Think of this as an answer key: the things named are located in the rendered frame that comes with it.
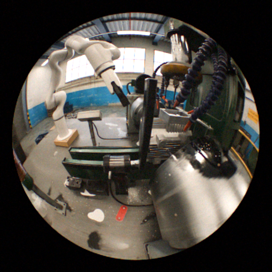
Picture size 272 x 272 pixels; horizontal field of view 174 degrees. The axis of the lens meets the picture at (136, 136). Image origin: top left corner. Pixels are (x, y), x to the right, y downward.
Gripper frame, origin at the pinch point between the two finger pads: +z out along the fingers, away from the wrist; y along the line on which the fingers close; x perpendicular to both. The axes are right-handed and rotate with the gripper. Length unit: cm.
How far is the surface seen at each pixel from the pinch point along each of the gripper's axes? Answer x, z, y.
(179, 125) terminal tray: 15.1, 15.6, 11.2
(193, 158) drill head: 7.5, 7.3, 31.2
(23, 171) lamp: -33.2, -10.3, 34.8
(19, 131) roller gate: -600, -266, -159
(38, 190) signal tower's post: -39, -2, 36
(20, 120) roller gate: -571, -311, -197
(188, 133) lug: 17.8, 19.9, 13.3
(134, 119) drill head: -1.2, 15.1, -14.9
